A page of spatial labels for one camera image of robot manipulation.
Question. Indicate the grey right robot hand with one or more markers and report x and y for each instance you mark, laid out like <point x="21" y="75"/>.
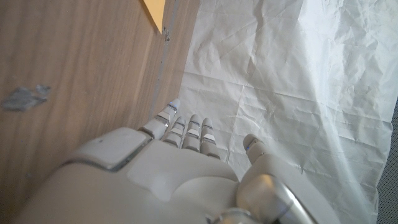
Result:
<point x="155" y="180"/>

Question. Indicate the orange origami paper sheet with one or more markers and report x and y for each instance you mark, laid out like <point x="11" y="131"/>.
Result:
<point x="155" y="12"/>

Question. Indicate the white wrinkled backdrop sheet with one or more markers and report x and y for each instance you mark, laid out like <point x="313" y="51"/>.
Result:
<point x="280" y="77"/>

